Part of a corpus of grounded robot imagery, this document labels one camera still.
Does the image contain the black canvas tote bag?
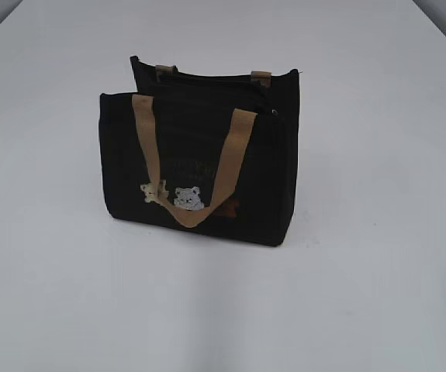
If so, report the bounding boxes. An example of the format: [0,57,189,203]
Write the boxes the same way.
[99,56,300,246]

